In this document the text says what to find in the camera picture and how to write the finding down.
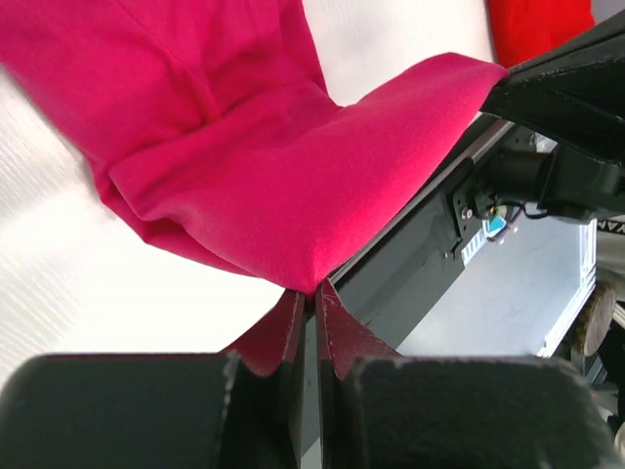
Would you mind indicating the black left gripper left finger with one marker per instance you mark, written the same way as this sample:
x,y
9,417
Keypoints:
x,y
239,408

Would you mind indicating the folded red t shirt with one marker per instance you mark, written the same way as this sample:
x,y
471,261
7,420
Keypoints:
x,y
540,20

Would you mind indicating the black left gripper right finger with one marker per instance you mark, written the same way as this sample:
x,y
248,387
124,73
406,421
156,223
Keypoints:
x,y
469,410

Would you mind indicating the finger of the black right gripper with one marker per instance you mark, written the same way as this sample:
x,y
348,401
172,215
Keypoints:
x,y
573,94

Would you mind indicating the pink t shirt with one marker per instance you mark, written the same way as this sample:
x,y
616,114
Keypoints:
x,y
209,130

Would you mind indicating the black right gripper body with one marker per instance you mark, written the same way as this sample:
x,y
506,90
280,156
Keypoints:
x,y
564,183

